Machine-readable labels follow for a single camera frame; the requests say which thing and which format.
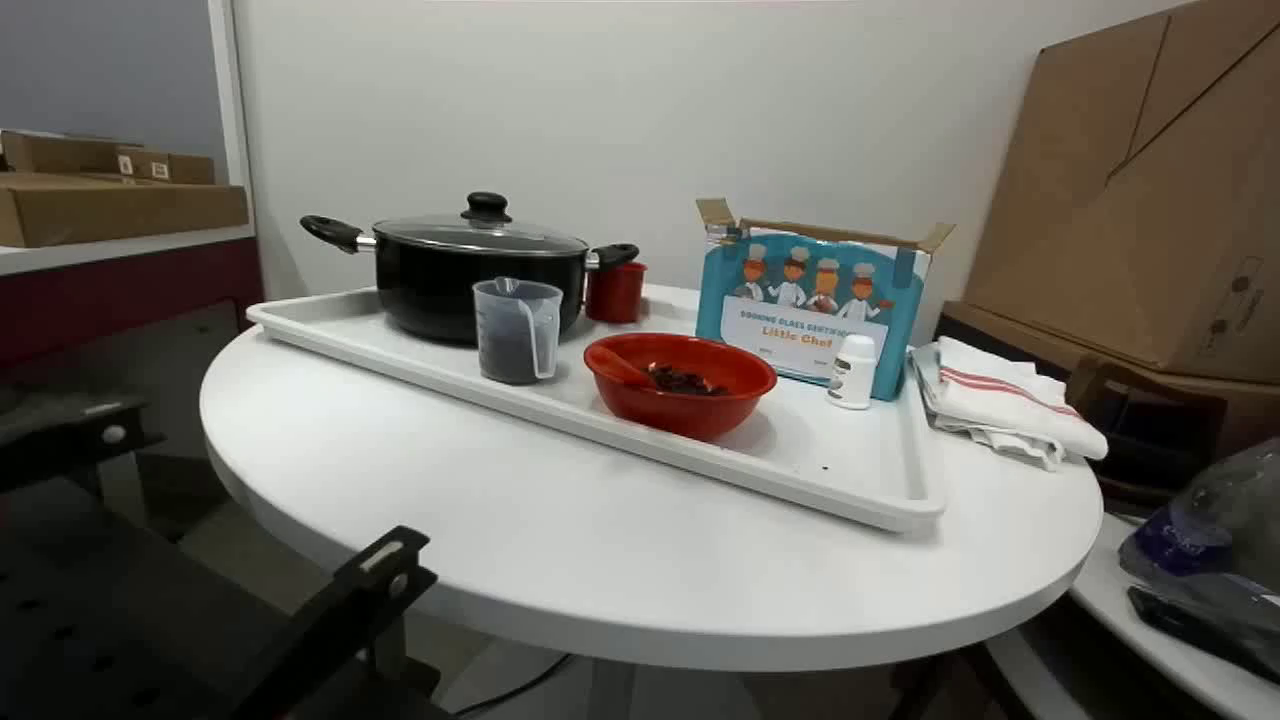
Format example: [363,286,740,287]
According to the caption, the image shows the red plastic spoon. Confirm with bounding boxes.
[585,342,671,398]

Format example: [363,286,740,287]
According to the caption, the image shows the red plastic bowl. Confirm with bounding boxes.
[580,329,778,446]

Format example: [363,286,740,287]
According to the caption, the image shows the clear plastic measuring jar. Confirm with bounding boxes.
[467,271,566,390]

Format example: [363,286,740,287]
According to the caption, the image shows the dark brown beans heap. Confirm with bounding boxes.
[643,359,735,401]

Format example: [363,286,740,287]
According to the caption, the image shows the small red cup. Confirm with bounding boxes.
[585,256,652,329]

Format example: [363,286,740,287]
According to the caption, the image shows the blue toy chef box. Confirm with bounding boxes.
[693,197,960,406]

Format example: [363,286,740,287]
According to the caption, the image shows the white plastic tray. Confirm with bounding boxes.
[244,286,951,542]

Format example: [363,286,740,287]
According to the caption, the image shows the small white bottle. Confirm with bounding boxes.
[823,333,879,416]

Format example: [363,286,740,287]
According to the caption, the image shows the glass pot lid black knob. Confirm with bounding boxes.
[375,188,592,261]

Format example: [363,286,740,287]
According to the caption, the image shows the black cooking pot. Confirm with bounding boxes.
[294,213,643,352]

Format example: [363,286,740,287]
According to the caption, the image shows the white towel red stripes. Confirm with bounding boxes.
[904,333,1112,471]

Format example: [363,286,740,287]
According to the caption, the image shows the large upright cardboard box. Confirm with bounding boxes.
[960,0,1280,392]

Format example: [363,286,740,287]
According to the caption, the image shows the white counter red front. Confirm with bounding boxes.
[0,221,267,372]

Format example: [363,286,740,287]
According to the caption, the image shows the long flat cardboard box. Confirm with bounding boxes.
[0,176,250,252]

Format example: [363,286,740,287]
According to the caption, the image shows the grey plastic bag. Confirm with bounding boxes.
[1114,438,1280,644]

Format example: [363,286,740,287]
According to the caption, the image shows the small labelled cardboard box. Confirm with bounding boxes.
[0,130,222,188]

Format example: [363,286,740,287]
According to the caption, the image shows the black work table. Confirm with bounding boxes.
[0,471,311,720]

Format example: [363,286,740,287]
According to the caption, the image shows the thin black floor cable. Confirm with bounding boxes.
[435,654,575,720]

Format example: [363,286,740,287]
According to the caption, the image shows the black metal bracket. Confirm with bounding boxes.
[215,520,443,720]
[0,390,164,497]

